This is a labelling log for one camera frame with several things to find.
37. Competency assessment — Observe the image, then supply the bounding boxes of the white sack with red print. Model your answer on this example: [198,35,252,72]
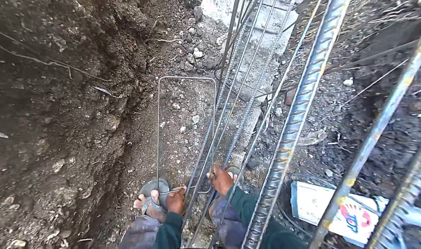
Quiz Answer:
[291,181,389,247]

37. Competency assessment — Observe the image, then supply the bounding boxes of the person's right hand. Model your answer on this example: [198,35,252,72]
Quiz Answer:
[206,165,234,196]

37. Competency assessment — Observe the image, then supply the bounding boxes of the smooth rod with yellow stains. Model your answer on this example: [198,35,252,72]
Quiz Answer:
[307,20,421,249]

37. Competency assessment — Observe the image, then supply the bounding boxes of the person's left forearm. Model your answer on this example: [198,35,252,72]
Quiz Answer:
[152,212,183,249]

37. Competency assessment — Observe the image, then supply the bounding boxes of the rectangular steel wire stirrup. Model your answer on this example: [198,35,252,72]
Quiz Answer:
[156,76,218,194]

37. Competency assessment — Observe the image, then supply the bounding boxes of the thick brownish ribbed rebar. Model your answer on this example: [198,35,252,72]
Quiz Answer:
[365,130,421,249]

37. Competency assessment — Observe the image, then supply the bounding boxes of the long slender grey rod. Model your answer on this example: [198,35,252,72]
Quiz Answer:
[210,0,322,248]

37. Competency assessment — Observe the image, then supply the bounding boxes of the pale blue pipe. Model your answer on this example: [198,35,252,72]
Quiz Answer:
[387,203,421,230]

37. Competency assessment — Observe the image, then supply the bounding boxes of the person's left hand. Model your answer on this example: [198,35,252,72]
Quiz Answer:
[166,185,187,215]

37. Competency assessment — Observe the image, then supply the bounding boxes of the person's right forearm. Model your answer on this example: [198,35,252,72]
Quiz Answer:
[226,186,308,249]

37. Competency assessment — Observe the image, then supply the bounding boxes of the bundle of thin steel bars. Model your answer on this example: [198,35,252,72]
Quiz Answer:
[180,0,297,249]

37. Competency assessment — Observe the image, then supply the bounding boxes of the grey concrete slab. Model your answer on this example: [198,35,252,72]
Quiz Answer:
[200,0,300,167]

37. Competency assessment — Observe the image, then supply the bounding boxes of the long thin brown root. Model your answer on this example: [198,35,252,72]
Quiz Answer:
[0,29,112,82]

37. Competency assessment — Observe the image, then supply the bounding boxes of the thick shiny ribbed rebar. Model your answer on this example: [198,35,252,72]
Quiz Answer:
[241,0,351,249]

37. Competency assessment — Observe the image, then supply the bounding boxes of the person's legs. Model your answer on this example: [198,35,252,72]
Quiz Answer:
[118,165,250,249]

